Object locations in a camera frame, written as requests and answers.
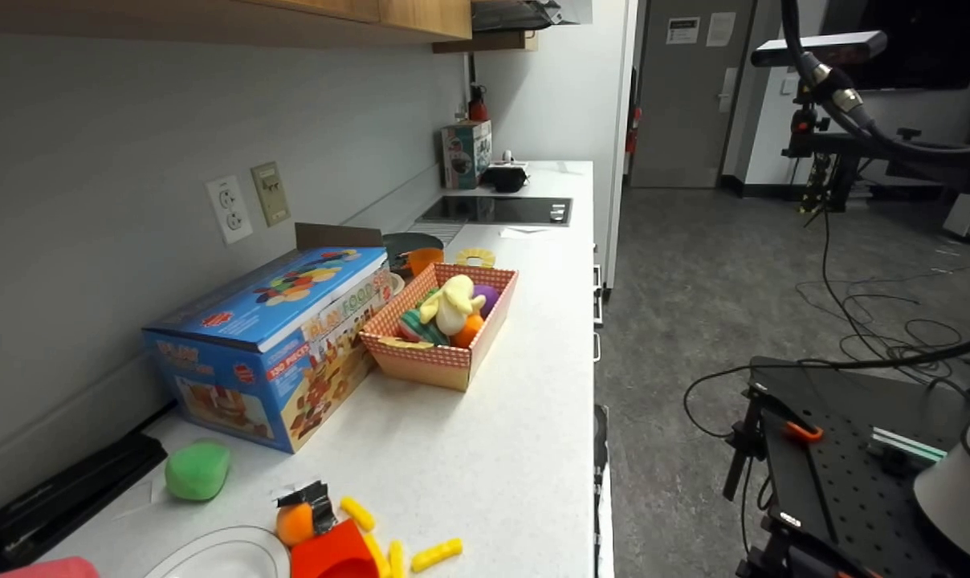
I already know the wooden wall cabinet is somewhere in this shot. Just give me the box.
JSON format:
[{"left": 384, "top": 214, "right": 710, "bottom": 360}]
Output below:
[{"left": 0, "top": 0, "right": 475, "bottom": 49}]

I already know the purple toy fruit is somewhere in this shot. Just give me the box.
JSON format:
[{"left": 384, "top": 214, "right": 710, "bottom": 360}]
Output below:
[{"left": 470, "top": 280, "right": 500, "bottom": 319}]

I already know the yellow plush toy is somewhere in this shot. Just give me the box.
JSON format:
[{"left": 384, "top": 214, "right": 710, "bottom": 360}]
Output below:
[{"left": 419, "top": 274, "right": 488, "bottom": 339}]

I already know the orange toy fruit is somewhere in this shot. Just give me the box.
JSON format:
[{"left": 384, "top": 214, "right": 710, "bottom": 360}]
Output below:
[{"left": 450, "top": 310, "right": 484, "bottom": 349}]

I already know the orange plastic cup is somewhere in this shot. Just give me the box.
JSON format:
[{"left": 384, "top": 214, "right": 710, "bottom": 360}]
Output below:
[{"left": 403, "top": 243, "right": 447, "bottom": 282}]

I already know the green toy vegetable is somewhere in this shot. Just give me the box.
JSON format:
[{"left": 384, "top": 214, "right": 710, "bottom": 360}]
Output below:
[{"left": 399, "top": 305, "right": 450, "bottom": 346}]

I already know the black glass cooktop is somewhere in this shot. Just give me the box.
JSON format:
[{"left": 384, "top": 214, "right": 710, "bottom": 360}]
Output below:
[{"left": 414, "top": 192, "right": 574, "bottom": 227}]

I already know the dark grey round plate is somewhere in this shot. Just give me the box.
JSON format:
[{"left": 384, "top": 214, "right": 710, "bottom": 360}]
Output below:
[{"left": 384, "top": 231, "right": 447, "bottom": 265}]

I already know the red checkered cardboard basket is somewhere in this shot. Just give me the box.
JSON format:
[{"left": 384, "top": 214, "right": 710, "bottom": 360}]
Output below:
[{"left": 358, "top": 259, "right": 521, "bottom": 396}]

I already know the black bowl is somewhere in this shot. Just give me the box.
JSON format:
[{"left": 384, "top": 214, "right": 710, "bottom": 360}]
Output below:
[{"left": 478, "top": 158, "right": 529, "bottom": 197}]

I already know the teal product carton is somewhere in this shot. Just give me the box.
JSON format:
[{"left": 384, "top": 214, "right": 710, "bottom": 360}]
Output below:
[{"left": 437, "top": 118, "right": 499, "bottom": 192}]

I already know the red canister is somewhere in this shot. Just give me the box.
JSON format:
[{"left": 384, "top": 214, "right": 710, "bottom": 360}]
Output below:
[{"left": 463, "top": 82, "right": 492, "bottom": 124}]

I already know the blue toy food box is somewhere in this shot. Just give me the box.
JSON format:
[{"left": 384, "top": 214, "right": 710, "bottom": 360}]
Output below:
[{"left": 143, "top": 219, "right": 395, "bottom": 455}]

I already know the yellow toy fry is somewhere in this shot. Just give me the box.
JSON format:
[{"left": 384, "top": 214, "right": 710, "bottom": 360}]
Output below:
[
  {"left": 384, "top": 537, "right": 411, "bottom": 578},
  {"left": 407, "top": 537, "right": 470, "bottom": 574},
  {"left": 336, "top": 492, "right": 384, "bottom": 537}
]

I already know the grey door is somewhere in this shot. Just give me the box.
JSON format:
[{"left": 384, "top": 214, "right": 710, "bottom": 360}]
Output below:
[{"left": 622, "top": 0, "right": 762, "bottom": 192}]

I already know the grey range hood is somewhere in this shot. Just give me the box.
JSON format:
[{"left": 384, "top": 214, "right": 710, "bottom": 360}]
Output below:
[{"left": 470, "top": 0, "right": 597, "bottom": 36}]

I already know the orange black toy piece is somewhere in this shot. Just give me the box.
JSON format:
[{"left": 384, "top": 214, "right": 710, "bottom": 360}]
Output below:
[{"left": 272, "top": 479, "right": 340, "bottom": 550}]

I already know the red orange toy container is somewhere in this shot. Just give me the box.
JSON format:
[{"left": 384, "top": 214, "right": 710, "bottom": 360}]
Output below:
[{"left": 286, "top": 517, "right": 387, "bottom": 578}]

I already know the white paper notice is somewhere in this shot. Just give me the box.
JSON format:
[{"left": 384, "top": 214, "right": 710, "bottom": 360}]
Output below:
[
  {"left": 704, "top": 9, "right": 738, "bottom": 50},
  {"left": 661, "top": 11, "right": 704, "bottom": 49}
]

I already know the green sponge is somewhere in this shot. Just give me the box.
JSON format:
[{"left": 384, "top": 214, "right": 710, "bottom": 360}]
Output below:
[{"left": 162, "top": 440, "right": 235, "bottom": 508}]

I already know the black breadboard table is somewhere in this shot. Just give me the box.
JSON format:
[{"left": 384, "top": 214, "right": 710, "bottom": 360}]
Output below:
[{"left": 747, "top": 356, "right": 970, "bottom": 578}]

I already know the pale green tube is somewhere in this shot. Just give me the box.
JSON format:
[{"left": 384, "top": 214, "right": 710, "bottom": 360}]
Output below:
[{"left": 868, "top": 422, "right": 954, "bottom": 465}]

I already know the black stapler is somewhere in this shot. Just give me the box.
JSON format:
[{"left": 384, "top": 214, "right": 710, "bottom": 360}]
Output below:
[{"left": 0, "top": 429, "right": 171, "bottom": 574}]

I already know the large dark screen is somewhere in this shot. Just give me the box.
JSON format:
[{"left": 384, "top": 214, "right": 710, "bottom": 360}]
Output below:
[{"left": 819, "top": 0, "right": 970, "bottom": 96}]

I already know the yellow toy pineapple ring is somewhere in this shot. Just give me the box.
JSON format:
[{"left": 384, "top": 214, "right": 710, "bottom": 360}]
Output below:
[{"left": 452, "top": 243, "right": 500, "bottom": 268}]

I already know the red wall fire extinguisher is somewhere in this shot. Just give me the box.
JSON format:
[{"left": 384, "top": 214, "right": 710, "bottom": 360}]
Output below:
[{"left": 622, "top": 99, "right": 647, "bottom": 160}]

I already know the beige wall switch plate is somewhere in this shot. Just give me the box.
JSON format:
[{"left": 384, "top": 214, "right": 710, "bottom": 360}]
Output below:
[{"left": 248, "top": 158, "right": 297, "bottom": 227}]

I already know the white wall power outlet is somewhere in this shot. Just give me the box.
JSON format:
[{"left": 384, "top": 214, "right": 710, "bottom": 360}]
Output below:
[{"left": 206, "top": 173, "right": 257, "bottom": 246}]

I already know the thin black floor cable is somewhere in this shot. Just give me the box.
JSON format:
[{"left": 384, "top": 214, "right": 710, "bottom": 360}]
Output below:
[{"left": 795, "top": 203, "right": 970, "bottom": 377}]

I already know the black clamp orange handle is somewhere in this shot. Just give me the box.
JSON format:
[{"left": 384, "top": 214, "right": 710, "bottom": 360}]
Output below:
[{"left": 719, "top": 381, "right": 831, "bottom": 508}]

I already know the thick black floor cable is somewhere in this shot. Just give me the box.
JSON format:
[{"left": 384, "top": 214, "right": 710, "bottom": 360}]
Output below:
[{"left": 682, "top": 322, "right": 970, "bottom": 443}]

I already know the black stereo camera bar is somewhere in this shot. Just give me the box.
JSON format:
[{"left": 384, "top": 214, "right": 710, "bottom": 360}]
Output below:
[{"left": 750, "top": 24, "right": 894, "bottom": 69}]

